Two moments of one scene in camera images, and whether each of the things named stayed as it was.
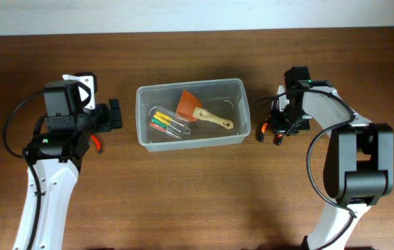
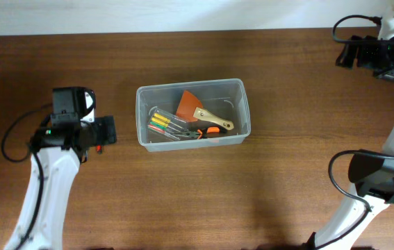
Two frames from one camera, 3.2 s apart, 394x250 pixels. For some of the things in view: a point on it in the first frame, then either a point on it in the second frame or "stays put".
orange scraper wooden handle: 190,108 stays put
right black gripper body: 288,121 -> 387,62
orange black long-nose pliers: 278,137 -> 201,134
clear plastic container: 226,97 stays put
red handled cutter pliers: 98,144 stays put
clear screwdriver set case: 168,122 stays put
